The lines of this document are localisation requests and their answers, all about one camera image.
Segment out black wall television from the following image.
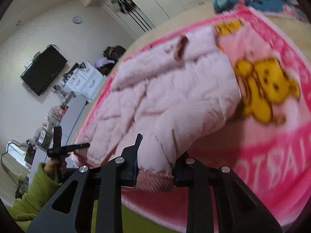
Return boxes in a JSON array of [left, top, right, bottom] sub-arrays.
[[21, 46, 67, 96]]

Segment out person left hand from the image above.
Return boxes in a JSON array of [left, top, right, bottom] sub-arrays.
[[43, 159, 67, 182]]

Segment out pink quilted jacket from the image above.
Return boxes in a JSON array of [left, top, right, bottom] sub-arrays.
[[72, 25, 241, 192]]

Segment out hanging clothes on door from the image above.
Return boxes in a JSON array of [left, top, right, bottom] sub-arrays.
[[111, 0, 136, 14]]

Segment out white drawer chest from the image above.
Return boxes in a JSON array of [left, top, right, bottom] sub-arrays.
[[64, 61, 107, 103]]

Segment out tan bed cover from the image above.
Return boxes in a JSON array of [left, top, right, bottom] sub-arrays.
[[78, 7, 310, 157]]

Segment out dark clothes pile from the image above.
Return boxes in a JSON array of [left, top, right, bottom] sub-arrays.
[[94, 45, 126, 76]]

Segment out green sleeve forearm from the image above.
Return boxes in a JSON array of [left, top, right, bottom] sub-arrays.
[[6, 163, 61, 232]]

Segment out round wall clock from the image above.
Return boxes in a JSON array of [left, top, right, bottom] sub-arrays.
[[72, 16, 83, 24]]

